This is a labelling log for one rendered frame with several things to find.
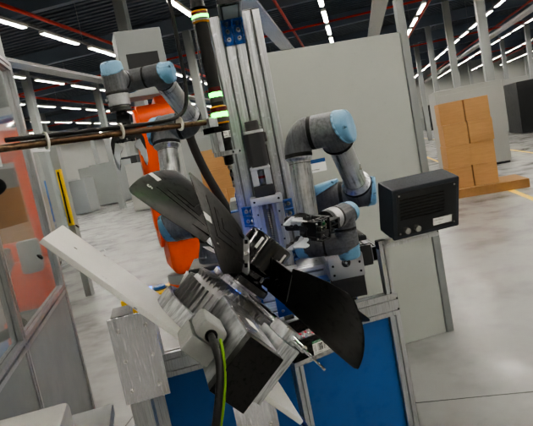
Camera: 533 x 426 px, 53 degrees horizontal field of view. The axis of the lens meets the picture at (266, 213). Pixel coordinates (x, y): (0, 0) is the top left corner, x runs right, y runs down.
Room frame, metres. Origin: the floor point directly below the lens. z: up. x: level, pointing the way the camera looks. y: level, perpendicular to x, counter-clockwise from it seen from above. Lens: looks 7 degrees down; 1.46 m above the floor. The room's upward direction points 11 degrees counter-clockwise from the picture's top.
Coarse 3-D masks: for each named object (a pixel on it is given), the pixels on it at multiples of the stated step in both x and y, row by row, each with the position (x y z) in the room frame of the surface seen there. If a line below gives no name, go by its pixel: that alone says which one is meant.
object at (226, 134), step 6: (192, 0) 1.38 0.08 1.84; (198, 0) 1.38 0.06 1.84; (192, 6) 1.38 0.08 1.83; (198, 6) 1.41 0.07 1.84; (204, 6) 1.40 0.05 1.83; (222, 126) 1.38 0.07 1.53; (228, 126) 1.39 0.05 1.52; (222, 132) 1.38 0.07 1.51; (228, 132) 1.38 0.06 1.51; (228, 138) 1.38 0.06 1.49; (228, 144) 1.38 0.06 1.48; (228, 156) 1.38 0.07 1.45; (228, 162) 1.38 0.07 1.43
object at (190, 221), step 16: (144, 176) 1.34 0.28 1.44; (160, 176) 1.38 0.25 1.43; (176, 176) 1.43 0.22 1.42; (144, 192) 1.29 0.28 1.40; (160, 192) 1.32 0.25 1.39; (176, 192) 1.35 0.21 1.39; (192, 192) 1.39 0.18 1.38; (160, 208) 1.28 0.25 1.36; (176, 208) 1.31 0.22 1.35; (192, 208) 1.33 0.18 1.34; (176, 224) 1.28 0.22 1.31; (192, 224) 1.30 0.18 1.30
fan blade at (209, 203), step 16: (192, 176) 1.07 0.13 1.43; (208, 192) 1.10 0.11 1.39; (208, 208) 1.04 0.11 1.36; (224, 208) 1.15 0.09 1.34; (208, 224) 0.99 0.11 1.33; (224, 224) 1.09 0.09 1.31; (224, 240) 1.06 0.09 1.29; (240, 240) 1.18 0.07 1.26; (224, 256) 1.03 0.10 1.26; (240, 256) 1.16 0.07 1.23; (224, 272) 0.98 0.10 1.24; (240, 272) 1.16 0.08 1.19
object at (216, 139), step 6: (210, 120) 1.35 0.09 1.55; (216, 120) 1.36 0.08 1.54; (204, 126) 1.36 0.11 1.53; (210, 126) 1.34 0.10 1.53; (216, 126) 1.36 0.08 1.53; (204, 132) 1.37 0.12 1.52; (210, 132) 1.35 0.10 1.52; (216, 132) 1.35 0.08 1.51; (210, 138) 1.37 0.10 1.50; (216, 138) 1.36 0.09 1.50; (222, 138) 1.37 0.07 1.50; (216, 144) 1.36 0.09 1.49; (222, 144) 1.36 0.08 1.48; (216, 150) 1.36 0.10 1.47; (222, 150) 1.36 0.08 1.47; (228, 150) 1.36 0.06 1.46; (234, 150) 1.36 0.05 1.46; (240, 150) 1.38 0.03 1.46; (216, 156) 1.37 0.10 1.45
